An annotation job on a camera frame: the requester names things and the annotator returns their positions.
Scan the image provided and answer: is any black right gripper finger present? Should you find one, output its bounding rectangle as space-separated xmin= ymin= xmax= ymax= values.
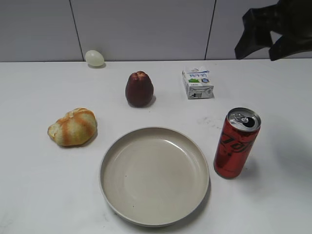
xmin=269 ymin=34 xmax=312 ymax=61

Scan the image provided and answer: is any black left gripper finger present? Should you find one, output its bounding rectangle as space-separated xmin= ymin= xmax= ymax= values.
xmin=234 ymin=8 xmax=272 ymax=59

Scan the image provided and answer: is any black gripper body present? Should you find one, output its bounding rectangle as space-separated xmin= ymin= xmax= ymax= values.
xmin=265 ymin=0 xmax=312 ymax=39

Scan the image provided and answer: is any red cola can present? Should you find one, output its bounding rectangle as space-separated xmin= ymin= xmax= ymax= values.
xmin=214 ymin=107 xmax=261 ymax=179

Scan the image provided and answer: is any beige round plate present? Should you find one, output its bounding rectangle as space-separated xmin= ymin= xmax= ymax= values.
xmin=99 ymin=127 xmax=210 ymax=227

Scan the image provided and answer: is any small white milk carton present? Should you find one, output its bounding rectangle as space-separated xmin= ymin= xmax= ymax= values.
xmin=182 ymin=66 xmax=214 ymax=99

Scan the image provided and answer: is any dark red wax apple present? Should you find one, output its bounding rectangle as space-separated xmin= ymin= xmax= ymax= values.
xmin=125 ymin=71 xmax=154 ymax=107

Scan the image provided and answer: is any pale white egg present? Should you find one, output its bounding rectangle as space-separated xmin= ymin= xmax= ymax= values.
xmin=85 ymin=50 xmax=105 ymax=67

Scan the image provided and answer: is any striped bread roll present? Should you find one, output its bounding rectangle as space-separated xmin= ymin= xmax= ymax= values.
xmin=47 ymin=108 xmax=97 ymax=147

